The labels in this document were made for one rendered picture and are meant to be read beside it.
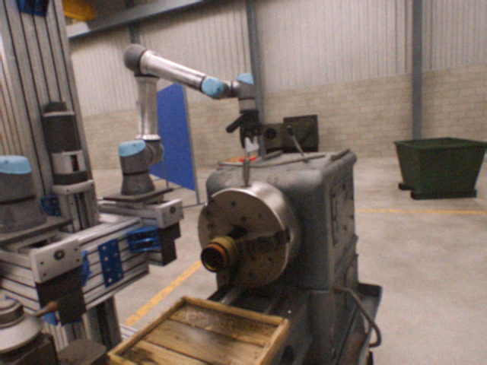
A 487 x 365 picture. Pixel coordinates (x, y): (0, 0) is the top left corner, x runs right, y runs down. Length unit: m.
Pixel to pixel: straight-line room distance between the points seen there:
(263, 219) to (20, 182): 0.76
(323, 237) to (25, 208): 0.94
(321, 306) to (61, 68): 1.34
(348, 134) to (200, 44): 6.20
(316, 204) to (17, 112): 1.10
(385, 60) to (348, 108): 1.67
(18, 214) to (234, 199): 0.67
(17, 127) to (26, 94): 0.12
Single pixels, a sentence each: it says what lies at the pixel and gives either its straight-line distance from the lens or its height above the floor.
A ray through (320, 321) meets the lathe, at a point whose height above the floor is 0.76.
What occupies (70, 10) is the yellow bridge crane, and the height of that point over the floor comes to 6.05.
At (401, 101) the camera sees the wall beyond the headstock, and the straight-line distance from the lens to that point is 10.96.
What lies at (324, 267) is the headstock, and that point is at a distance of 1.10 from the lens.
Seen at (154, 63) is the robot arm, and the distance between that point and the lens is 1.44.
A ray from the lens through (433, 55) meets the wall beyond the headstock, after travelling 11.15.
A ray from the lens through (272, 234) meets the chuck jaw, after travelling 0.89.
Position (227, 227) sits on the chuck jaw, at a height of 1.13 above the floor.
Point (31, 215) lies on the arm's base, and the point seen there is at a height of 1.20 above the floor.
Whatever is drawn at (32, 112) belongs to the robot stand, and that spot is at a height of 1.54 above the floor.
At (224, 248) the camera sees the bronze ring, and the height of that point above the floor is 1.10.
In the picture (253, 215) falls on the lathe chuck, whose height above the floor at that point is 1.16.
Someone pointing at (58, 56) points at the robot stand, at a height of 1.75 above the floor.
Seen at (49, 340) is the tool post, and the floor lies 1.10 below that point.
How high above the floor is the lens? 1.42
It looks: 10 degrees down
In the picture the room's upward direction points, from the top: 5 degrees counter-clockwise
